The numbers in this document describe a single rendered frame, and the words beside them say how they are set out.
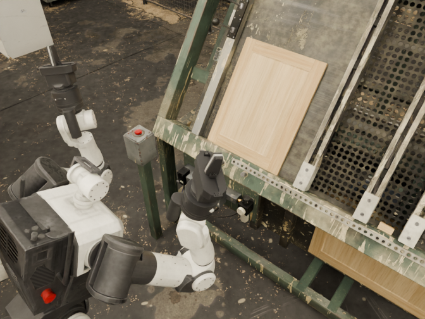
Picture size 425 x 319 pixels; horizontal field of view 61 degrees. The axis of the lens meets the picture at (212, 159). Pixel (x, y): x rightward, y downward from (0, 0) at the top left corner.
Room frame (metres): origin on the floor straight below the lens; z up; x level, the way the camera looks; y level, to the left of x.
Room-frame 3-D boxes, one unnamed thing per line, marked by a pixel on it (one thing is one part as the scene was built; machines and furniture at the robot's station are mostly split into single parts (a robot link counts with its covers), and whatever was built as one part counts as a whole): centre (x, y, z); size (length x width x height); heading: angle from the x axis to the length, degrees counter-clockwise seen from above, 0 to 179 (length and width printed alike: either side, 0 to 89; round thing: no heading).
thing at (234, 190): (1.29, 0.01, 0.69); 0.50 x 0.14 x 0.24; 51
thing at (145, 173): (1.51, 0.40, 0.38); 0.06 x 0.06 x 0.75; 51
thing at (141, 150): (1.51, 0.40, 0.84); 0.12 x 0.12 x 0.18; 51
